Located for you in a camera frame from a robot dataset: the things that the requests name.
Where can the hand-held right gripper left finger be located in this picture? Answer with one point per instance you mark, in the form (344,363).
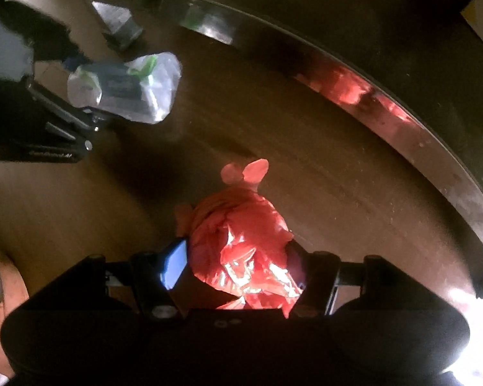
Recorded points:
(175,263)

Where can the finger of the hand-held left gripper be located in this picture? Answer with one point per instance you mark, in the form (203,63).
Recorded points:
(40,32)
(64,106)

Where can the curved metal rim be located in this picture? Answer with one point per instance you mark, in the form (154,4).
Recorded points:
(213,24)

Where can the red plastic bag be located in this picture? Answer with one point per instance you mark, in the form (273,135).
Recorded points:
(241,233)

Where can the clear plastic wrapper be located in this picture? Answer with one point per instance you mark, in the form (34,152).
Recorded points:
(145,88)

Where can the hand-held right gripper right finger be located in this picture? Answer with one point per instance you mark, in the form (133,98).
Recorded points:
(318,274)

